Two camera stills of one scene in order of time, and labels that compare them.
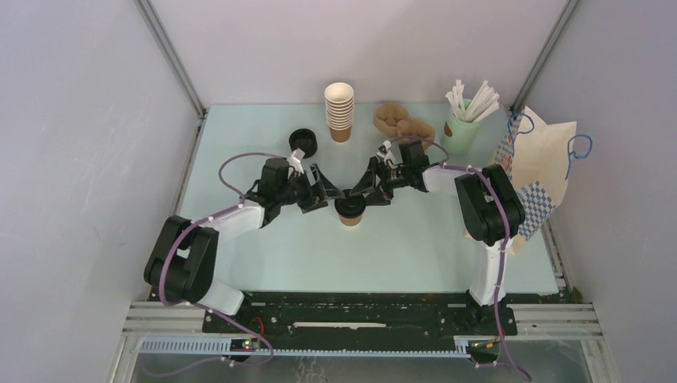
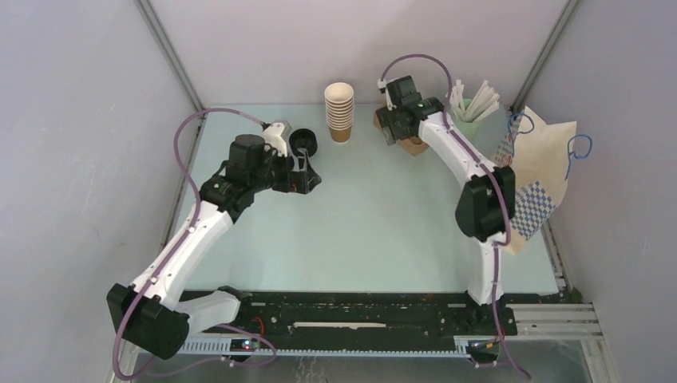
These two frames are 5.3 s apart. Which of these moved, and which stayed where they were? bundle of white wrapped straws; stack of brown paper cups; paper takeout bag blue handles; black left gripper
Moved: black left gripper
Stayed: paper takeout bag blue handles; bundle of white wrapped straws; stack of brown paper cups
